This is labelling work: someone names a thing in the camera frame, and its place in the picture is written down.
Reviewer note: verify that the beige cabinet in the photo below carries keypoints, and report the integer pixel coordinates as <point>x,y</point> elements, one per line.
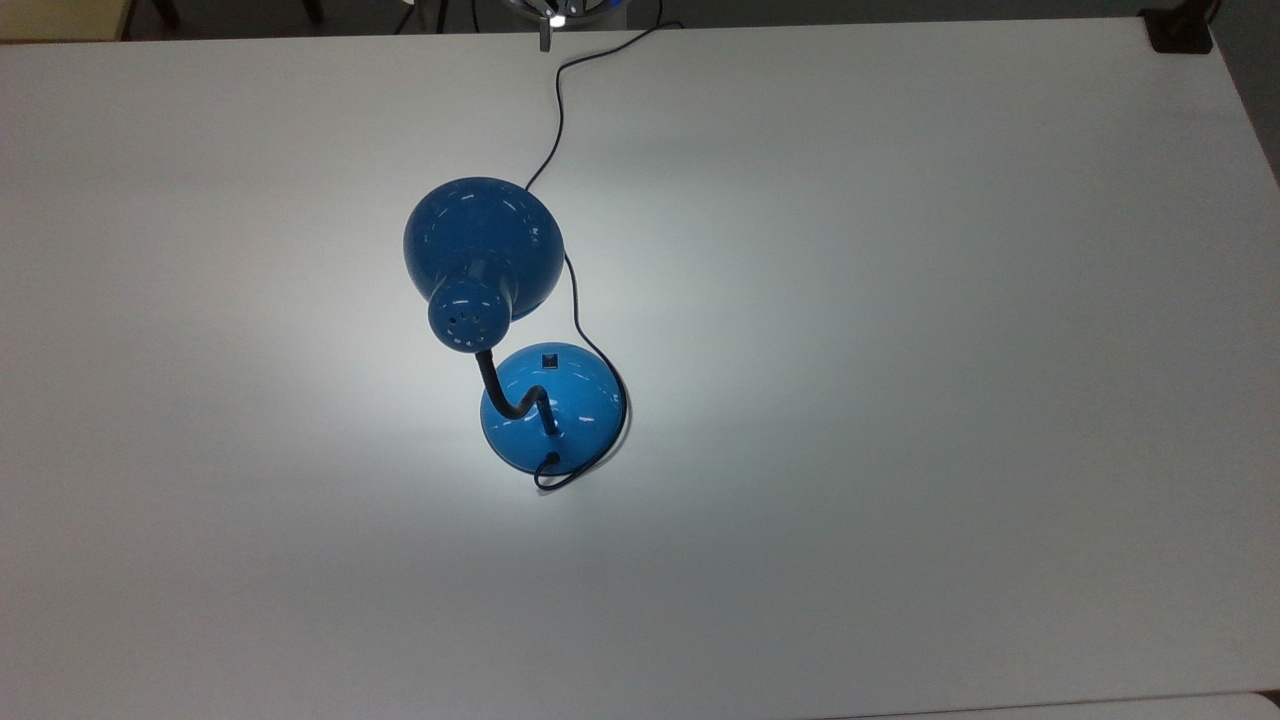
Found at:
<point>60,18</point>

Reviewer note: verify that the black table clamp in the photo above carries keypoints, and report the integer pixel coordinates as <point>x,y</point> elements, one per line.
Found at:
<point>1178,30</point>

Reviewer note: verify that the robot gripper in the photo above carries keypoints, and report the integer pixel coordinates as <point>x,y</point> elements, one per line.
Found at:
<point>580,6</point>

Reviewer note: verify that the blue desk lamp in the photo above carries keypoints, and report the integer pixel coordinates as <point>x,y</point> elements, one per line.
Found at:
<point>480,240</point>

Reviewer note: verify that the dark chair leg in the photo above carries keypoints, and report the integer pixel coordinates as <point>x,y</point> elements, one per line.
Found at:
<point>312,9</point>
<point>166,10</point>

